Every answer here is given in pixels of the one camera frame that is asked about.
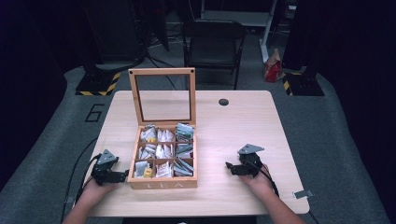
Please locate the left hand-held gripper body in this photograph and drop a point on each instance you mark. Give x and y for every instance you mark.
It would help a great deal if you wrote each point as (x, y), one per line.
(106, 169)

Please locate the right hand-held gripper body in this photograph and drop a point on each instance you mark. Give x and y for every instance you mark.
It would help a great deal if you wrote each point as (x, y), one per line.
(250, 161)

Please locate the wooden tea box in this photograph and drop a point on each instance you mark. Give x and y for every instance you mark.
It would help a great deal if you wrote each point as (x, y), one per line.
(162, 184)

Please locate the group of white tea bags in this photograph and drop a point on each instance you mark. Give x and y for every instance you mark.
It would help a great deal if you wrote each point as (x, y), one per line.
(164, 135)

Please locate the group of grey tea bags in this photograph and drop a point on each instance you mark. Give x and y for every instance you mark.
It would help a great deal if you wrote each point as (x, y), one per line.
(184, 132)

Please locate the person's left hand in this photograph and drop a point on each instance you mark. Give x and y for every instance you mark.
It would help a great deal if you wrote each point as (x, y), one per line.
(98, 191)

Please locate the person's right hand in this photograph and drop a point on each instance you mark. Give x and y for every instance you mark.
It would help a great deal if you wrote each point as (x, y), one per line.
(260, 183)

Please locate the black round table grommet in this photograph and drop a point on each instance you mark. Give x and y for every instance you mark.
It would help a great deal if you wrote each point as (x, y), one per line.
(223, 102)

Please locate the black yellow striped stand base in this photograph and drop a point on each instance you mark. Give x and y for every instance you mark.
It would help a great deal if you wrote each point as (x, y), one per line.
(99, 84)
(303, 85)

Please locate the red paper bag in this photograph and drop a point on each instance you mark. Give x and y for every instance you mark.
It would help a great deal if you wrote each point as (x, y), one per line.
(272, 70)

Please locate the black folding chair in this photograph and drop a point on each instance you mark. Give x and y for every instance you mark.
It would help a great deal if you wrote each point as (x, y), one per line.
(213, 46)

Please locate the white desk frame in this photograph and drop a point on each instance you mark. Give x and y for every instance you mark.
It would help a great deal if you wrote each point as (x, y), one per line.
(236, 17)

